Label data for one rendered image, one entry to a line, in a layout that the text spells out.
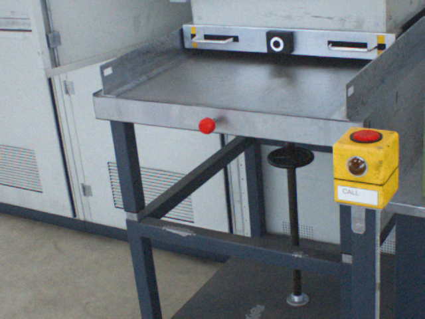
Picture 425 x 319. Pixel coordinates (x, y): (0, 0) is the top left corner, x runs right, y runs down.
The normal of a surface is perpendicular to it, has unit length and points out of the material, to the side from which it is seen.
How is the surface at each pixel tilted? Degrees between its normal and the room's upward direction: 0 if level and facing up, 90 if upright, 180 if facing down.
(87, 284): 0
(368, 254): 90
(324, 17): 90
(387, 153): 90
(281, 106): 0
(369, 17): 90
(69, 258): 0
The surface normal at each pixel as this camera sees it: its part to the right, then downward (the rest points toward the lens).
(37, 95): -0.50, 0.39
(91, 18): 0.65, 0.25
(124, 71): 0.86, 0.13
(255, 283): -0.10, -0.91
